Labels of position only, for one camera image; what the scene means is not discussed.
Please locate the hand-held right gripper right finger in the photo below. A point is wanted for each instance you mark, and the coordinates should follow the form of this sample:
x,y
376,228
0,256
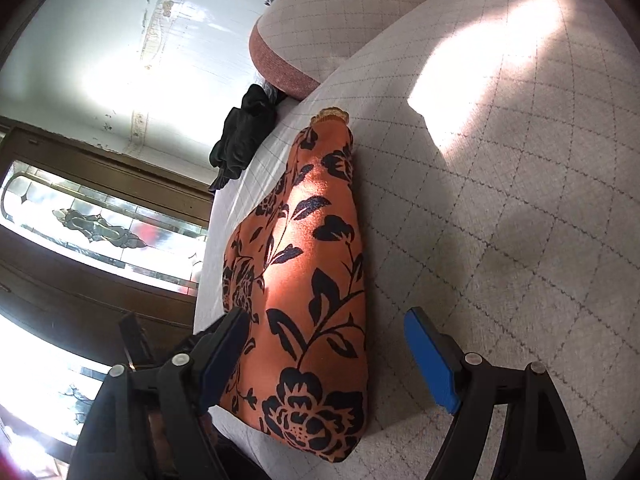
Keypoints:
x,y
430,360

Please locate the black crumpled cloth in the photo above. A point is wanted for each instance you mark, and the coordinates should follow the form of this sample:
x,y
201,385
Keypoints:
x,y
242,135

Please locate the grey cushion with pink edge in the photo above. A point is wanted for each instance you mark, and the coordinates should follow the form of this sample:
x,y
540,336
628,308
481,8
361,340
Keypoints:
x,y
310,25

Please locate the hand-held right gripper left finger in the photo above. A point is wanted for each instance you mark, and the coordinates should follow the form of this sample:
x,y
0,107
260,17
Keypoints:
x,y
222,355

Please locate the bed with grey quilted cover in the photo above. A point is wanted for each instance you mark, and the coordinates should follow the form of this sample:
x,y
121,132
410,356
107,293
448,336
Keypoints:
x,y
500,210

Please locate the orange black floral garment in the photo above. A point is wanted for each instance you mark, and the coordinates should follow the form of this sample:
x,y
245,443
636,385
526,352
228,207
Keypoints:
x,y
310,285

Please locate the wooden door with glass panels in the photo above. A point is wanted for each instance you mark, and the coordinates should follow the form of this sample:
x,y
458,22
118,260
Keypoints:
x,y
75,270

